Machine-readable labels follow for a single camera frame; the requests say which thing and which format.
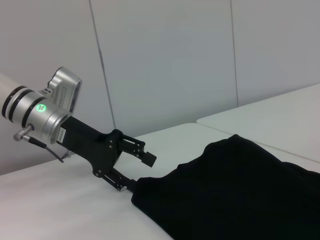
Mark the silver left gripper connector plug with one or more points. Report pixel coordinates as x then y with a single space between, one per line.
22 133

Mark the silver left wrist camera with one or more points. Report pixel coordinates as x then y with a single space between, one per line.
66 87

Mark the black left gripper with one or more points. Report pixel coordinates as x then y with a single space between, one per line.
87 142

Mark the black shirt with FREE print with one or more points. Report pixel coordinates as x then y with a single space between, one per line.
237 190

